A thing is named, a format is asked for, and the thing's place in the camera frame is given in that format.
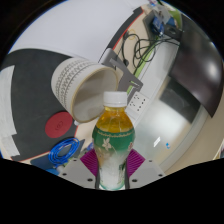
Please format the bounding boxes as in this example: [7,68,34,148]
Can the black red-edged desk mat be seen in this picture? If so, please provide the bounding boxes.
[0,6,145,163]

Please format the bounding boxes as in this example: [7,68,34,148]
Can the large white paper napkin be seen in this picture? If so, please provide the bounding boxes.
[0,64,18,136]

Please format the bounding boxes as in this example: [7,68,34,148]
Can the blue coiled cable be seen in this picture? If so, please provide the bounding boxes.
[48,137,81,166]

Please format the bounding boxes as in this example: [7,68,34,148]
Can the small white paper napkin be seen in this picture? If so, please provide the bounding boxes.
[0,134,21,158]

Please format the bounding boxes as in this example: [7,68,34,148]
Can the white paper sheets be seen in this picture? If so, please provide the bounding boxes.
[9,0,148,64]

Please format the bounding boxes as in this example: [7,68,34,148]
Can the beige shelf unit with books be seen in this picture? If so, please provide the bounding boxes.
[163,96,224,176]

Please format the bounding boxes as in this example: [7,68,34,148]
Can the white wall socket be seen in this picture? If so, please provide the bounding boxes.
[126,91,150,121]

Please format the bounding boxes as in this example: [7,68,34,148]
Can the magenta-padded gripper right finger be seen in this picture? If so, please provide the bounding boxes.
[125,148,167,190]

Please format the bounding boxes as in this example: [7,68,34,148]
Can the flat round red coaster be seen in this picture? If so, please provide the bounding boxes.
[44,111,75,139]

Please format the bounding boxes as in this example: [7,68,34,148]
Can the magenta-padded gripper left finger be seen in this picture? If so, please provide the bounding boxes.
[58,148,101,190]

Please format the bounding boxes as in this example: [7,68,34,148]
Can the small blue desk device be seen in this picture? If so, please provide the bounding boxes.
[151,14,164,33]

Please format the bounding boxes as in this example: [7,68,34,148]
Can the black computer monitor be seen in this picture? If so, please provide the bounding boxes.
[168,14,224,118]

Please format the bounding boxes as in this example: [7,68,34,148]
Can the green-labelled clear drink bottle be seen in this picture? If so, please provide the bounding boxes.
[92,90,136,191]

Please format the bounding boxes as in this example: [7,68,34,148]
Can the white patterned ceramic cup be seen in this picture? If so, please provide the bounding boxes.
[50,57,119,124]

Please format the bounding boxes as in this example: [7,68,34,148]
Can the black cable tangle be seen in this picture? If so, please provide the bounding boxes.
[119,29,181,71]

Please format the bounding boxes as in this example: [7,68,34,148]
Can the grey metal laptop stand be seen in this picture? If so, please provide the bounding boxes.
[98,47,144,101]

